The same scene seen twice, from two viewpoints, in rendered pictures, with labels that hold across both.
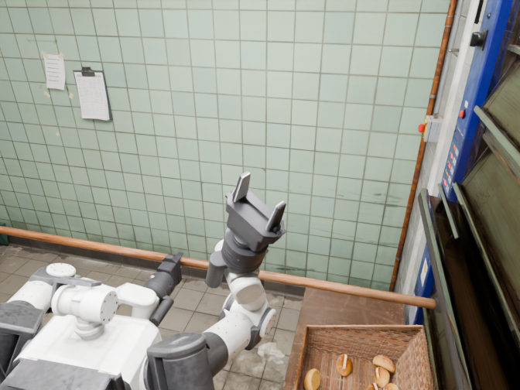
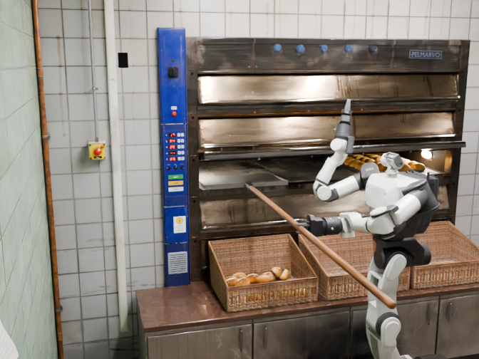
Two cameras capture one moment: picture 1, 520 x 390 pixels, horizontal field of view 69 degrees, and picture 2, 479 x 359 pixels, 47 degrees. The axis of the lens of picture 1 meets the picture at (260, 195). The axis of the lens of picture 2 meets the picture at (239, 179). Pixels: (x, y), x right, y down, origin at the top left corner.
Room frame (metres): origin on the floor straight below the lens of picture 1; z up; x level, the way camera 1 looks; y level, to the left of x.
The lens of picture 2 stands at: (2.61, 2.34, 1.97)
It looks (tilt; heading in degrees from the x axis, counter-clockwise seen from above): 12 degrees down; 240
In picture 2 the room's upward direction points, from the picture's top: straight up
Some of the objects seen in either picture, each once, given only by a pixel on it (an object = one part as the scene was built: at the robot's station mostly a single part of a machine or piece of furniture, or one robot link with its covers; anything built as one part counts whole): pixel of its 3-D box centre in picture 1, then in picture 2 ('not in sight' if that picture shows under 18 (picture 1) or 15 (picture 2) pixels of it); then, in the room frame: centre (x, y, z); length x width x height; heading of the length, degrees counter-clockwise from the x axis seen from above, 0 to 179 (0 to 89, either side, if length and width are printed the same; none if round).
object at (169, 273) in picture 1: (165, 278); (320, 226); (0.99, 0.32, 1.19); 0.12 x 0.10 x 0.13; 165
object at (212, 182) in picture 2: not in sight; (239, 179); (0.79, -0.79, 1.20); 0.55 x 0.36 x 0.03; 165
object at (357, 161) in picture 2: not in sight; (378, 162); (-0.41, -0.75, 1.21); 0.61 x 0.48 x 0.06; 75
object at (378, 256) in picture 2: not in sight; (402, 251); (0.49, 0.38, 1.00); 0.28 x 0.13 x 0.18; 165
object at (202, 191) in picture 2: not in sight; (331, 184); (0.26, -0.49, 1.16); 1.80 x 0.06 x 0.04; 165
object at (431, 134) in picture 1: (432, 128); (97, 150); (1.73, -0.81, 1.46); 0.10 x 0.07 x 0.10; 165
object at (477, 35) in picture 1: (479, 31); (173, 68); (1.29, -0.69, 1.92); 0.06 x 0.04 x 0.11; 165
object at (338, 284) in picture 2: not in sight; (351, 261); (0.31, -0.21, 0.72); 0.56 x 0.49 x 0.28; 166
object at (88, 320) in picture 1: (87, 307); (391, 163); (0.58, 0.35, 1.46); 0.10 x 0.07 x 0.09; 79
